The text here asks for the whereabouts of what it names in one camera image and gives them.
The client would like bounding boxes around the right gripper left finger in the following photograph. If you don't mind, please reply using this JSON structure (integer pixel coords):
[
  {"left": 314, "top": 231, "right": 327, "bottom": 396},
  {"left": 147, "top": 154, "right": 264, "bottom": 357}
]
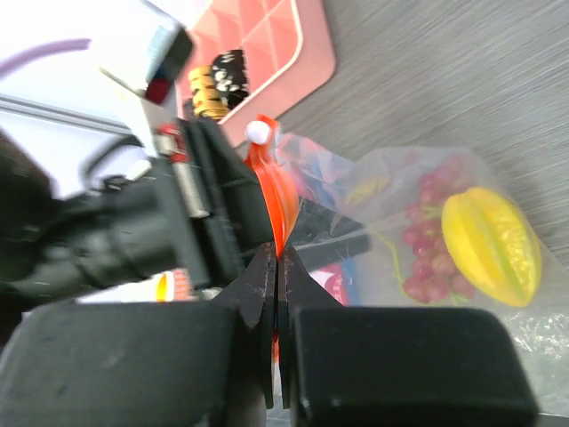
[{"left": 1, "top": 244, "right": 276, "bottom": 426}]

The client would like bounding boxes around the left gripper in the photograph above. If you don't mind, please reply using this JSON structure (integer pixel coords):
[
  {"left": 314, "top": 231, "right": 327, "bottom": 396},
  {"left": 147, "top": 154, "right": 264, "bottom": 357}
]
[{"left": 1, "top": 118, "right": 273, "bottom": 307}]

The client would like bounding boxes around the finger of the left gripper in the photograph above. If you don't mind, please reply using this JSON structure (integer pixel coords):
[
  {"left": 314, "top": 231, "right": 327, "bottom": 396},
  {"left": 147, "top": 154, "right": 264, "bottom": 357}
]
[{"left": 288, "top": 198, "right": 372, "bottom": 270}]

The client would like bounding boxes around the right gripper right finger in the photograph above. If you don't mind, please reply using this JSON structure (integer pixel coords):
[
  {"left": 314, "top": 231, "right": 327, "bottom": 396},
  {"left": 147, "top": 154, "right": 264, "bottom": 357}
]
[{"left": 276, "top": 248, "right": 539, "bottom": 426}]

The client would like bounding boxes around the purple fake grape bunch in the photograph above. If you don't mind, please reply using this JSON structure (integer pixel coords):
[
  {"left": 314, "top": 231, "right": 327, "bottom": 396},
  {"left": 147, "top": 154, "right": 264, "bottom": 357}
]
[{"left": 377, "top": 155, "right": 476, "bottom": 305}]

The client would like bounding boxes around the clear zip top bag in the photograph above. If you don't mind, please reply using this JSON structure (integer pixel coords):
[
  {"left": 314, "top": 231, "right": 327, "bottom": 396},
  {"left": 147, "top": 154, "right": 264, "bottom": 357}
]
[{"left": 244, "top": 117, "right": 568, "bottom": 415}]

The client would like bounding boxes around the yellow fake star fruit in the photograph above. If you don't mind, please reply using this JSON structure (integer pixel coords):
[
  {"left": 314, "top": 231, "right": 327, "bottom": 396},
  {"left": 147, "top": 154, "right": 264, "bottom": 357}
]
[{"left": 441, "top": 187, "right": 542, "bottom": 307}]

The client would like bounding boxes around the yellow patterned rolled item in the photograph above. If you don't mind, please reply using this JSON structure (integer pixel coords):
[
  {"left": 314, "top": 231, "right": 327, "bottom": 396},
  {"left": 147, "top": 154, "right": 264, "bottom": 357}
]
[{"left": 188, "top": 66, "right": 228, "bottom": 121}]

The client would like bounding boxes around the black floral rolled item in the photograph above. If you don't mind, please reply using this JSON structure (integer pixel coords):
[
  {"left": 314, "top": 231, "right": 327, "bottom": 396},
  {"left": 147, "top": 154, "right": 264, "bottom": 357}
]
[{"left": 211, "top": 49, "right": 250, "bottom": 110}]

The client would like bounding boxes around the pink divided plastic tray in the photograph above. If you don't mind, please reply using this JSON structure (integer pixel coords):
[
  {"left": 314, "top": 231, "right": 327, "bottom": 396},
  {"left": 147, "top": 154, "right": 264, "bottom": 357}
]
[{"left": 187, "top": 0, "right": 336, "bottom": 147}]

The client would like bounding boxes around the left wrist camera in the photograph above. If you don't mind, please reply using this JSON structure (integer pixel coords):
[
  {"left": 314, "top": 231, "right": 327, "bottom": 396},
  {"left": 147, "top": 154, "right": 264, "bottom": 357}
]
[{"left": 98, "top": 20, "right": 193, "bottom": 157}]

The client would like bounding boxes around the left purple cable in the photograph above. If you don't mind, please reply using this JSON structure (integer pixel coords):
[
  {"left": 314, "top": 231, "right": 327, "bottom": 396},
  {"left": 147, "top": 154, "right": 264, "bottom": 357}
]
[{"left": 0, "top": 37, "right": 92, "bottom": 81}]

